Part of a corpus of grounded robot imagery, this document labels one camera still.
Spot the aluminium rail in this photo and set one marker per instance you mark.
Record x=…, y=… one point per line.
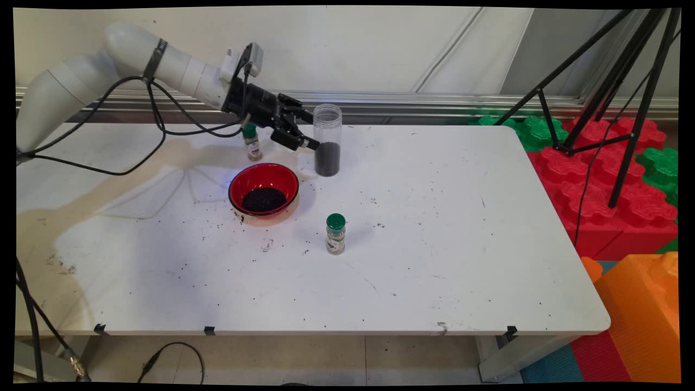
x=434, y=100

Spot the red bowl with black rim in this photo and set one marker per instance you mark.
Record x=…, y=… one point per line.
x=263, y=176

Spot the small orange foam block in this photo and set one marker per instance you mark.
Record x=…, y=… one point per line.
x=592, y=269

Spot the teal floor mat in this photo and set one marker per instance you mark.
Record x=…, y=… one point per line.
x=551, y=366

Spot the clear jar with dark granules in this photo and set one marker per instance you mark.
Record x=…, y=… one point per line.
x=328, y=160

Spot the white table leg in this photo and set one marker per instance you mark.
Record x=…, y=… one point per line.
x=521, y=355
x=54, y=366

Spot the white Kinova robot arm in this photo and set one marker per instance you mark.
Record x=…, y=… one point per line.
x=81, y=76

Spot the large orange foam block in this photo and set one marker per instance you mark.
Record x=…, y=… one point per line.
x=640, y=320

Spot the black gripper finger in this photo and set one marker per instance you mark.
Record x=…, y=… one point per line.
x=297, y=109
x=293, y=140

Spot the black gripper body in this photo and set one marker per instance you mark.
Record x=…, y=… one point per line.
x=252, y=103

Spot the red foam building blocks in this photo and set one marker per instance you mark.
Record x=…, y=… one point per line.
x=592, y=217

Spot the red floor mat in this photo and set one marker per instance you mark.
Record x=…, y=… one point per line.
x=597, y=358

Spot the black tripod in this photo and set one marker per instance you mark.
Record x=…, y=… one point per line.
x=640, y=108

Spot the green-lidded spice jar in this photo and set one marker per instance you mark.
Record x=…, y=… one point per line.
x=253, y=147
x=335, y=236

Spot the green foam building block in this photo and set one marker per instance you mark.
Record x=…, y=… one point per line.
x=662, y=168

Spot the dark granules in bowl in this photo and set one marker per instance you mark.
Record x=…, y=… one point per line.
x=264, y=200

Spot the red green foam mat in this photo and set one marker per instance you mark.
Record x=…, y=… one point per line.
x=535, y=133

